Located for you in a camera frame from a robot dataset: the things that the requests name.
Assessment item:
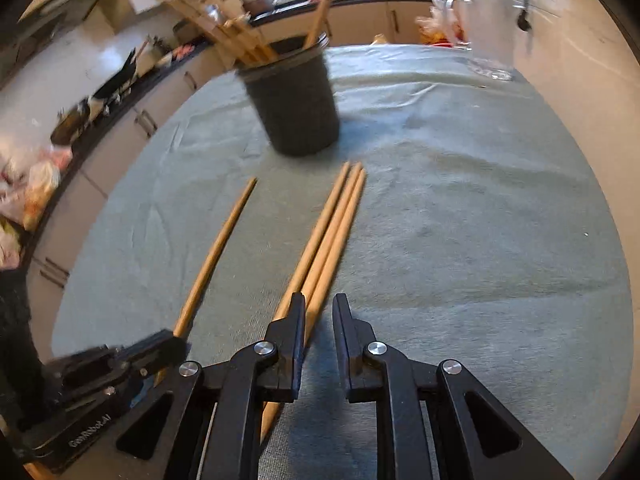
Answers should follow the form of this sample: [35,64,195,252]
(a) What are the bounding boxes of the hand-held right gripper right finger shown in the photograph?
[332,292,576,480]

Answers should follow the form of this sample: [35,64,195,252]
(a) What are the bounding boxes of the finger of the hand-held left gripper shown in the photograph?
[62,367,157,409]
[47,329,192,379]

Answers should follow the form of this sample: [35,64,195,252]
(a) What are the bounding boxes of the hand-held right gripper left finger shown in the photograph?
[75,292,307,480]

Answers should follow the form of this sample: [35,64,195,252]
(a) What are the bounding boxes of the tan wooden chopstick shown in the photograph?
[274,161,351,321]
[259,169,367,445]
[155,176,258,388]
[299,162,363,311]

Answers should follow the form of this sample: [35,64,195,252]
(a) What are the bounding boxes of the black perforated utensil holder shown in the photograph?
[236,34,342,157]

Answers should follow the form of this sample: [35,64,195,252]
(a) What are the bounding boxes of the bunch of wooden chopsticks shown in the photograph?
[147,0,346,68]

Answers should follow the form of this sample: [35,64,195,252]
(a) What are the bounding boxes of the grey-blue woven tablecloth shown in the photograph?
[50,42,636,480]

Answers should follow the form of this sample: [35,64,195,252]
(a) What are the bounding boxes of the pile of plastic food bags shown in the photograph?
[0,145,73,267]

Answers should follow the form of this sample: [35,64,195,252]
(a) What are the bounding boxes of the dark round pot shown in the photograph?
[50,101,93,147]

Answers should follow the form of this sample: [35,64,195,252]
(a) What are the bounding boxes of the black wok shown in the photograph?
[87,47,138,106]

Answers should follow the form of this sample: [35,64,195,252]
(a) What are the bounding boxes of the dark range hood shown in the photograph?
[0,0,121,86]

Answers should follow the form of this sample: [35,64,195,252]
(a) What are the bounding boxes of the plastic bags with food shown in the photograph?
[415,2,466,47]

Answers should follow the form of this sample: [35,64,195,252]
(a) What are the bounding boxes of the clear glass pitcher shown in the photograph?
[442,0,526,82]

